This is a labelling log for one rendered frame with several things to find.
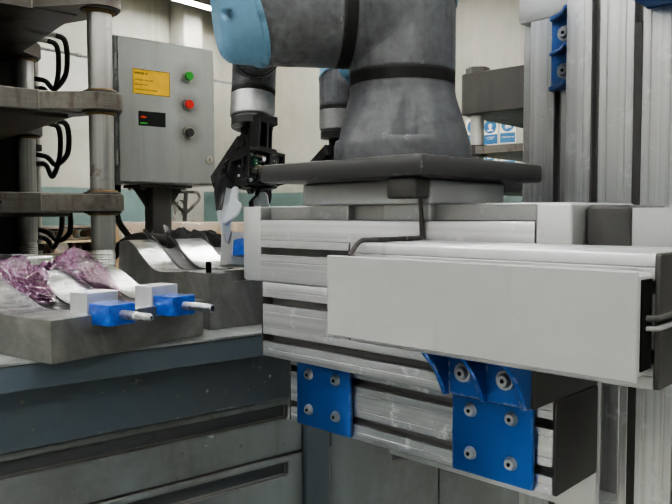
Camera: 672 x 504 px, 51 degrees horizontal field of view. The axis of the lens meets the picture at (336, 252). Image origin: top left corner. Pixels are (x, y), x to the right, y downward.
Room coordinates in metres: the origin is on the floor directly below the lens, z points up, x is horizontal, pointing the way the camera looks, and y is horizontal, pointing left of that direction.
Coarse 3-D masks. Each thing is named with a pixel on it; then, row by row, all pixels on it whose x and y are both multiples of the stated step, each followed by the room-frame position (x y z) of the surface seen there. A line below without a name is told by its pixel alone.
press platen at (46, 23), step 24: (0, 0) 1.72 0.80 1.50; (24, 0) 1.76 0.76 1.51; (48, 0) 1.76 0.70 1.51; (72, 0) 1.75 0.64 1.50; (96, 0) 1.75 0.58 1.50; (120, 0) 1.81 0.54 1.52; (0, 24) 1.91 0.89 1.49; (24, 24) 1.92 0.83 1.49; (48, 24) 1.92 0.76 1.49; (0, 48) 2.19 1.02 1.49; (24, 48) 2.19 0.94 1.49
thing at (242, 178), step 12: (240, 120) 1.18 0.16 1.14; (252, 120) 1.18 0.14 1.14; (264, 120) 1.17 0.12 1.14; (276, 120) 1.18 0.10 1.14; (240, 132) 1.24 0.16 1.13; (252, 132) 1.17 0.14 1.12; (264, 132) 1.17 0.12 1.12; (252, 144) 1.17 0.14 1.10; (264, 144) 1.17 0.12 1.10; (228, 156) 1.20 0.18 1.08; (240, 156) 1.16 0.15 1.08; (252, 156) 1.16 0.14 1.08; (264, 156) 1.17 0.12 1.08; (276, 156) 1.17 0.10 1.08; (228, 168) 1.18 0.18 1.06; (240, 168) 1.18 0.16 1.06; (252, 168) 1.14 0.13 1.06; (240, 180) 1.17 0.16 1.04; (252, 180) 1.15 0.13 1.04; (252, 192) 1.21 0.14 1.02
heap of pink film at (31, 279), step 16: (16, 256) 1.09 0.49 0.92; (64, 256) 1.14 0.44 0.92; (80, 256) 1.14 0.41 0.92; (0, 272) 1.03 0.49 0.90; (16, 272) 1.02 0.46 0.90; (32, 272) 1.03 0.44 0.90; (80, 272) 1.11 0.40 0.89; (96, 272) 1.11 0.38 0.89; (16, 288) 1.00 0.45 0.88; (32, 288) 1.00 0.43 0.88; (48, 288) 1.02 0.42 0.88; (96, 288) 1.09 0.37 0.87; (112, 288) 1.10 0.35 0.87
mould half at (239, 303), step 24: (144, 240) 1.40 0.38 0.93; (192, 240) 1.45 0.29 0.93; (120, 264) 1.41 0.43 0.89; (144, 264) 1.32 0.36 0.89; (168, 264) 1.33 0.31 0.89; (216, 264) 1.38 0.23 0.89; (192, 288) 1.17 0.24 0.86; (216, 288) 1.13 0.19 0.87; (240, 288) 1.16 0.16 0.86; (216, 312) 1.13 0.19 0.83; (240, 312) 1.16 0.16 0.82
